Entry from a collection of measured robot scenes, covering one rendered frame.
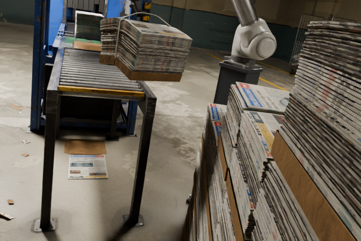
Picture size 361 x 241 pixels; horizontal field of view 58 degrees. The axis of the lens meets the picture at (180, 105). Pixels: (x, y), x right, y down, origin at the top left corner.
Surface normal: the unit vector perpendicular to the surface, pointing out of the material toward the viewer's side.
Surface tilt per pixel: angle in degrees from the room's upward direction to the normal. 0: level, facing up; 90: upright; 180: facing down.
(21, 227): 0
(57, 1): 90
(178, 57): 102
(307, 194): 93
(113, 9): 90
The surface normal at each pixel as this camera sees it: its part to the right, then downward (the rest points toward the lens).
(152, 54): 0.55, 0.51
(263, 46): 0.19, 0.40
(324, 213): -0.99, -0.12
